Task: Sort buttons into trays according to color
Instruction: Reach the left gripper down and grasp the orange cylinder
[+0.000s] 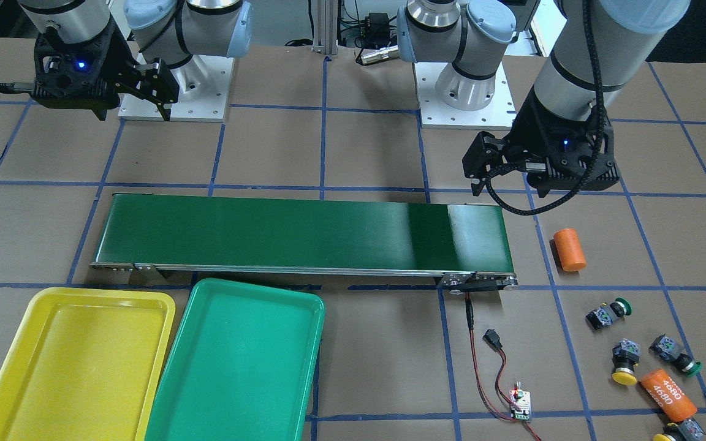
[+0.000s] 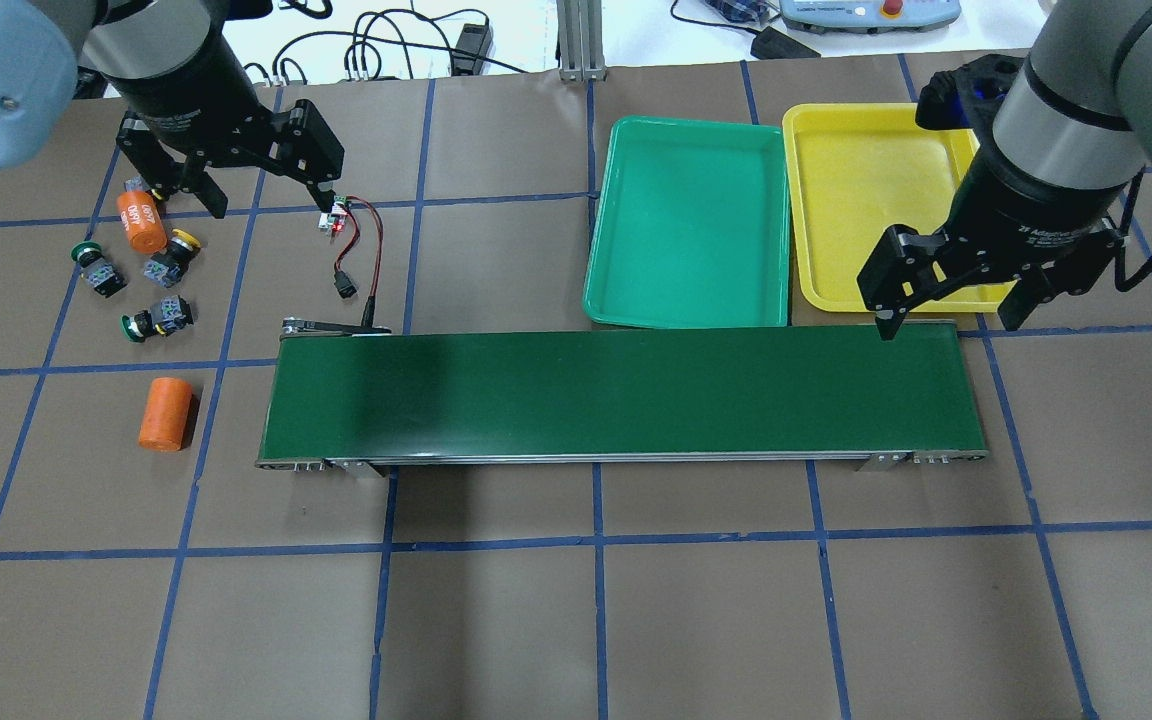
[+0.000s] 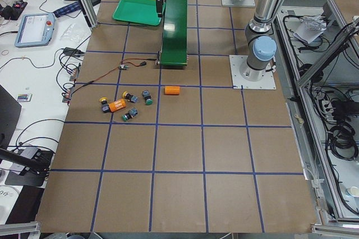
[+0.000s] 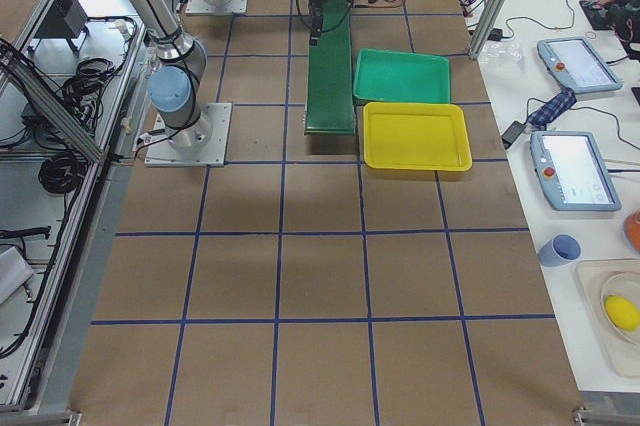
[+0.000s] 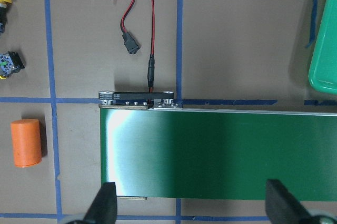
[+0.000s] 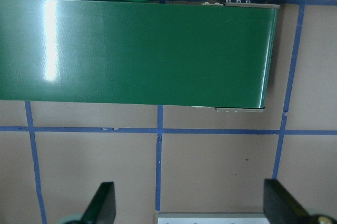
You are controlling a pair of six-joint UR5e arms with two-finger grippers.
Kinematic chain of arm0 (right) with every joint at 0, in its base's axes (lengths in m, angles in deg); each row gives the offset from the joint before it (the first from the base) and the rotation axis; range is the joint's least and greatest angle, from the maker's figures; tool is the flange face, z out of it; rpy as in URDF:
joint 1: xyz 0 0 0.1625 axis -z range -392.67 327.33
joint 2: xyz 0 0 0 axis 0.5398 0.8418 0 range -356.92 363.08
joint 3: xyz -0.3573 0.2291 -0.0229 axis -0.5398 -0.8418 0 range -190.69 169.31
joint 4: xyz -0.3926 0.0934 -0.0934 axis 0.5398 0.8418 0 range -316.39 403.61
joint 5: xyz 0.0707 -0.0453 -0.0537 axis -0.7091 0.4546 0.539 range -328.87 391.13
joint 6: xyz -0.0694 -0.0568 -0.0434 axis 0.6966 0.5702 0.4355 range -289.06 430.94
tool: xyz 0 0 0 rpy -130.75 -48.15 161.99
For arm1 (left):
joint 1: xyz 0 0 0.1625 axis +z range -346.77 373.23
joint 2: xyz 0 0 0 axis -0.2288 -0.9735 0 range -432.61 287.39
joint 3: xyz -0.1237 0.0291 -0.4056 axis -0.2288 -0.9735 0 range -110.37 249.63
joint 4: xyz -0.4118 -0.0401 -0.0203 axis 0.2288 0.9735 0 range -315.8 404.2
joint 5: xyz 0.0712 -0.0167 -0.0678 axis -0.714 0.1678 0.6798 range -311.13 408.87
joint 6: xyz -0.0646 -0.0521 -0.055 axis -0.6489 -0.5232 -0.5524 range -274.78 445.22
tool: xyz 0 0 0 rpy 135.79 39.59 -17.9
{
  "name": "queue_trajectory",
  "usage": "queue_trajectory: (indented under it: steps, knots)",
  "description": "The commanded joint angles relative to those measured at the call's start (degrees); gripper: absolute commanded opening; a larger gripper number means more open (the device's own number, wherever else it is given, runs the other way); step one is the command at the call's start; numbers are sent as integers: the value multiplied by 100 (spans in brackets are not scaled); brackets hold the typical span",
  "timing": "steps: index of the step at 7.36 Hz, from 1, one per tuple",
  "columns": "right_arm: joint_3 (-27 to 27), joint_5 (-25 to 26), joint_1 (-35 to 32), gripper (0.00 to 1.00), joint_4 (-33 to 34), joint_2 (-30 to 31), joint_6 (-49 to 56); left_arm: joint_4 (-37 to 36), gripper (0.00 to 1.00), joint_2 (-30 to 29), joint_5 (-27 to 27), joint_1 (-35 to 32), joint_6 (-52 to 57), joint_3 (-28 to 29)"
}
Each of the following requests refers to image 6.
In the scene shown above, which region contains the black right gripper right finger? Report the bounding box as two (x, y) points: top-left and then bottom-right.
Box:
(263, 179), (310, 224)

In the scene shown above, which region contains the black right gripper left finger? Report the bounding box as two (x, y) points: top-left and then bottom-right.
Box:
(80, 181), (116, 223)

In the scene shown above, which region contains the green conveyor belt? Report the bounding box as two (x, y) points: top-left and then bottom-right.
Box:
(1, 0), (280, 111)

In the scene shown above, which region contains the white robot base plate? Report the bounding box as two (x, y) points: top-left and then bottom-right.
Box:
(155, 213), (269, 224)

